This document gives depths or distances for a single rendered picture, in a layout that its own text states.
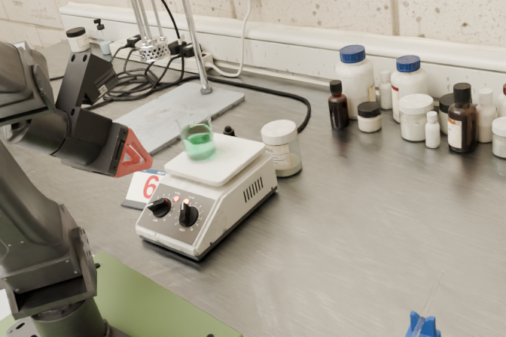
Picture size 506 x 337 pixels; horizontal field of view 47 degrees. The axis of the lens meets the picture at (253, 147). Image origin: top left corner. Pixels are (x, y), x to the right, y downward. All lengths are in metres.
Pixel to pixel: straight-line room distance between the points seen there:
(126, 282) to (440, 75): 0.67
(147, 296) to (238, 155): 0.28
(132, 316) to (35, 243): 0.19
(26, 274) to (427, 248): 0.49
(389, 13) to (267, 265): 0.59
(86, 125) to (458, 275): 0.49
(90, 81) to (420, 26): 0.66
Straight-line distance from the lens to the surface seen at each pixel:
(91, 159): 0.76
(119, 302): 0.73
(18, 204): 0.51
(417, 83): 1.06
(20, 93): 0.62
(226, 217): 0.85
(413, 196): 0.90
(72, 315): 0.63
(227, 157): 0.89
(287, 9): 1.35
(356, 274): 0.77
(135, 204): 1.00
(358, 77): 1.09
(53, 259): 0.59
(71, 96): 0.75
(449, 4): 1.12
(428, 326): 0.68
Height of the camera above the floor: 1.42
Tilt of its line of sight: 28 degrees down
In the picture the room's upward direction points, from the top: 11 degrees counter-clockwise
